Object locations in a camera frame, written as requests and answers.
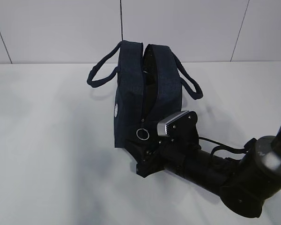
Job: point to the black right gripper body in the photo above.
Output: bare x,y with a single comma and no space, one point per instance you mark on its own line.
162,159

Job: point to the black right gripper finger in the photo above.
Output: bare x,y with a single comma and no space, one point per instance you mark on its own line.
141,151

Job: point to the dark navy fabric lunch bag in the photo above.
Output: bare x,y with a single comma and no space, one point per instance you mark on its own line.
150,81

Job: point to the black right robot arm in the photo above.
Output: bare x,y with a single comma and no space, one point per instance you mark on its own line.
242,178

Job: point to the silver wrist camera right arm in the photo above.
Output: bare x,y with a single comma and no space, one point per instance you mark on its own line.
179,124

